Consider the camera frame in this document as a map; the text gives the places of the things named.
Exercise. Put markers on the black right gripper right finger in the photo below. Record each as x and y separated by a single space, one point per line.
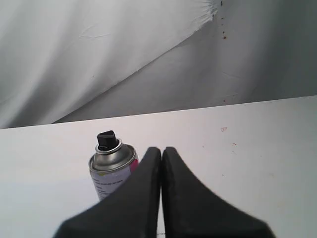
191 210

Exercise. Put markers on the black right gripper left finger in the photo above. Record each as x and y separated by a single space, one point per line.
129 212

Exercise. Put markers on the silver spray paint can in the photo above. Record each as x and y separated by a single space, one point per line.
112 163

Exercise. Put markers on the white backdrop cloth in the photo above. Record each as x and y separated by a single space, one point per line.
69 60

